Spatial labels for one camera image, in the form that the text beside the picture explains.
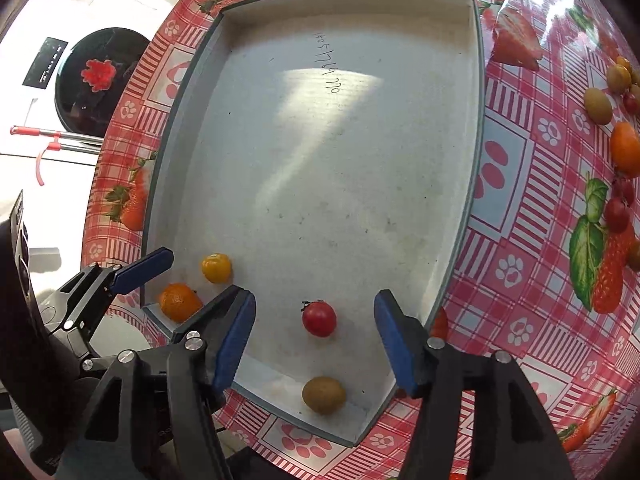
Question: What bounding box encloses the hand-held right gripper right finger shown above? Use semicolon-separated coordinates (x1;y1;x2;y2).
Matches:
373;288;574;480

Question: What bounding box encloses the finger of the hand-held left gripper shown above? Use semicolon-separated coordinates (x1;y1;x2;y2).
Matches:
47;247;175;347
75;332;173;377

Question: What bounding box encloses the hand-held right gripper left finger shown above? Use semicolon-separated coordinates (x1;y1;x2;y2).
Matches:
60;284;257;480

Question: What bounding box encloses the yellow cherry tomato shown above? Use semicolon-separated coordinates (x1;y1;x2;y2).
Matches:
606;64;632;95
201;253;233;284

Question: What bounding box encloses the shallow grey cardboard box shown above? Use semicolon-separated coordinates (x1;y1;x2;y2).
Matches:
141;0;486;449

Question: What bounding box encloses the red checked strawberry tablecloth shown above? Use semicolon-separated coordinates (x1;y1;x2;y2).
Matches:
80;0;640;480

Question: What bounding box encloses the white washing machine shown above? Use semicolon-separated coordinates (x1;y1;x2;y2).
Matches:
0;0;176;163

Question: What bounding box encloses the red handled metal rod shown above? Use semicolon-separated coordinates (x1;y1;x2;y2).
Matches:
10;125;106;187

